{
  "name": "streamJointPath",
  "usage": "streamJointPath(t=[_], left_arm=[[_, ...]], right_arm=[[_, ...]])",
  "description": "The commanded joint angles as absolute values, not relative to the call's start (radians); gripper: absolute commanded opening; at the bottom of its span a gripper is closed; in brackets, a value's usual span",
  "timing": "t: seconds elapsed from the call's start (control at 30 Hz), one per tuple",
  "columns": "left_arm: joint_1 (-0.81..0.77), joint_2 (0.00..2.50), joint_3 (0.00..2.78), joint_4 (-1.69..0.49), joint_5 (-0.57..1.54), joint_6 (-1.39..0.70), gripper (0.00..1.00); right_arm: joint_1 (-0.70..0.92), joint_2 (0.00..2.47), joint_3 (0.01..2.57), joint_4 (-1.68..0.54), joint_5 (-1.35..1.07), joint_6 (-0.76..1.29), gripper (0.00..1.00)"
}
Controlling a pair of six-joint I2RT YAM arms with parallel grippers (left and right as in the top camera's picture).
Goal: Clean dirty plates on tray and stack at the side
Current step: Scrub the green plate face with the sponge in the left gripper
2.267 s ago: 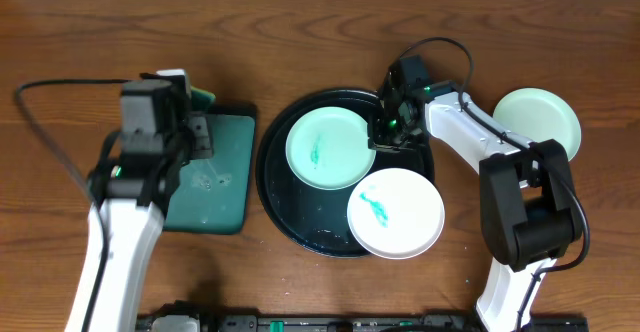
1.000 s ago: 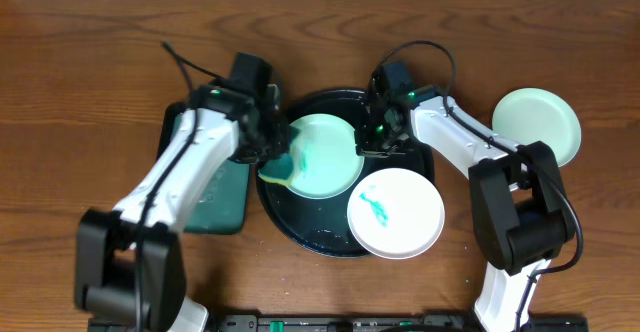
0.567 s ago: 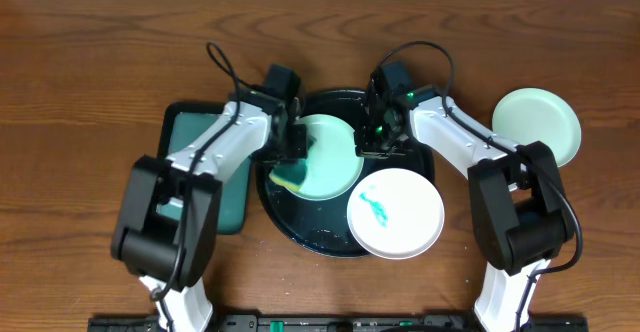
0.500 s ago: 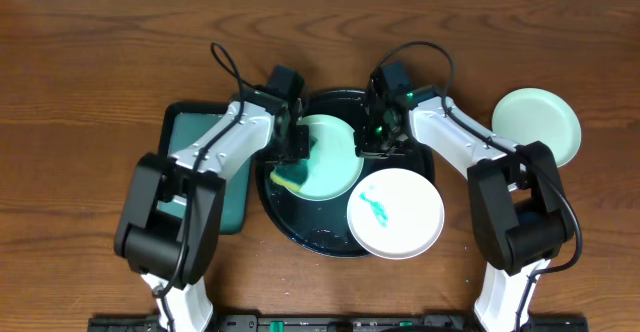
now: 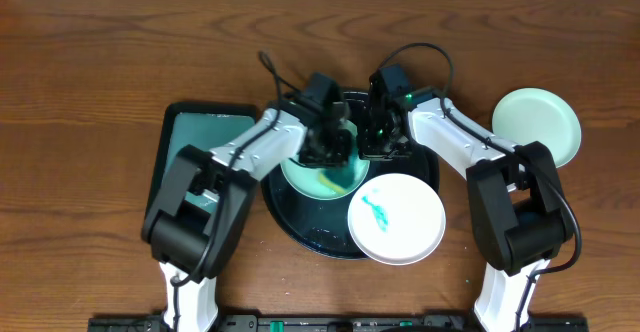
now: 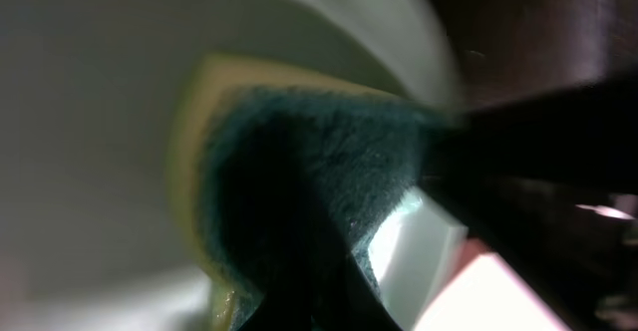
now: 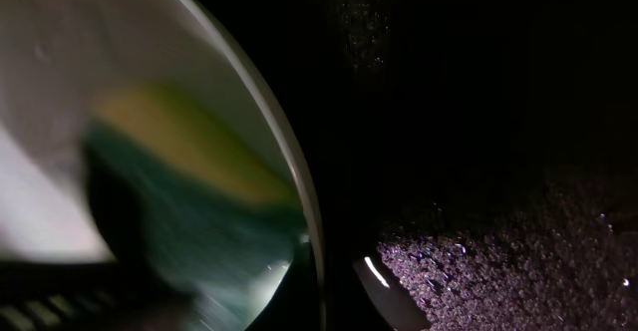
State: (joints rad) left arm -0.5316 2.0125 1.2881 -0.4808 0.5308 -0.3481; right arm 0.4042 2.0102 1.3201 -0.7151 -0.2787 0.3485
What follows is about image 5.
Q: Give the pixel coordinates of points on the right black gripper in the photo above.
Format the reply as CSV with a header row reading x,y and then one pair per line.
x,y
382,152

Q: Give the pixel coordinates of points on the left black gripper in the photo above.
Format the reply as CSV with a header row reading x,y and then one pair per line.
x,y
325,153

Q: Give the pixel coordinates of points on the pale green plate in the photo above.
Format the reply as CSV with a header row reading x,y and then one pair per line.
x,y
305,180

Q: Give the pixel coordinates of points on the green yellow sponge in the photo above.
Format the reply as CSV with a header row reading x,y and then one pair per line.
x,y
339,180

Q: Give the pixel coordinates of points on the mint green plate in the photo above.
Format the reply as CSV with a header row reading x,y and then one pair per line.
x,y
532,114

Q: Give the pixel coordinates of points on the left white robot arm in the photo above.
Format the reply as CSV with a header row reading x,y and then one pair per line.
x,y
197,214

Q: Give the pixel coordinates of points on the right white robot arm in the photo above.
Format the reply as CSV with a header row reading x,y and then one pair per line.
x,y
522,223

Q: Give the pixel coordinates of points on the dark rectangular water tray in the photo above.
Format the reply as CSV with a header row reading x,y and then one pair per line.
x,y
205,125

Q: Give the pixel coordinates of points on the white plate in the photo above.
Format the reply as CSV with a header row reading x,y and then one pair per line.
x,y
396,219

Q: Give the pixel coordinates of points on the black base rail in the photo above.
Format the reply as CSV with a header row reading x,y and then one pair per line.
x,y
252,323

